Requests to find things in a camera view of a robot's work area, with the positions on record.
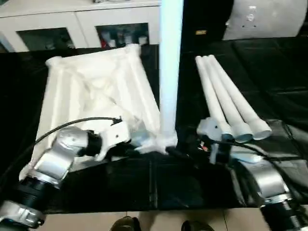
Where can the black work mat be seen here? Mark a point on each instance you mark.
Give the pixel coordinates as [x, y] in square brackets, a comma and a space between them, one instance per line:
[159, 187]

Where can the white plastic table top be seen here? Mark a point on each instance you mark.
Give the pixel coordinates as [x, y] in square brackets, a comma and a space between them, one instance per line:
[91, 91]

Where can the dark right robot foot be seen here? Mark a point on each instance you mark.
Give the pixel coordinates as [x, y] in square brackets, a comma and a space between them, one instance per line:
[197, 226]

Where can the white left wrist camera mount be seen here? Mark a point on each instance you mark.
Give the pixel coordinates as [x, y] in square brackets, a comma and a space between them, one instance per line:
[113, 137]

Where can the dark robot foot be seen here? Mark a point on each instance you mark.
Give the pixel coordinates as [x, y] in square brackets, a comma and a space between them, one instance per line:
[125, 224]
[197, 226]

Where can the dark left robot foot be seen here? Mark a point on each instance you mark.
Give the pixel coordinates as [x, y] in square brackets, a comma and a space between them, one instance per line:
[125, 224]

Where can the black cabinet with gold label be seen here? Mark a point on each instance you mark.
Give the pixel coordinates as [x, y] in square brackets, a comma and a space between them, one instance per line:
[207, 19]

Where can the white cabinet with glass doors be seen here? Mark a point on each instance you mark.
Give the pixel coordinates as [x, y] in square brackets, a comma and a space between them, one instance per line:
[48, 19]

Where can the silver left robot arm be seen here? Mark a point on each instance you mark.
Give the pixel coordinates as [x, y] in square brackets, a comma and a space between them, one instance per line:
[53, 163]

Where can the white plastic table leg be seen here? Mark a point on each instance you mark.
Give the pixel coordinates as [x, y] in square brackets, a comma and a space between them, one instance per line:
[226, 98]
[211, 101]
[238, 96]
[171, 72]

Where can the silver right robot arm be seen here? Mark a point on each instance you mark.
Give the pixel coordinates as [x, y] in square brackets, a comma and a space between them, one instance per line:
[274, 187]

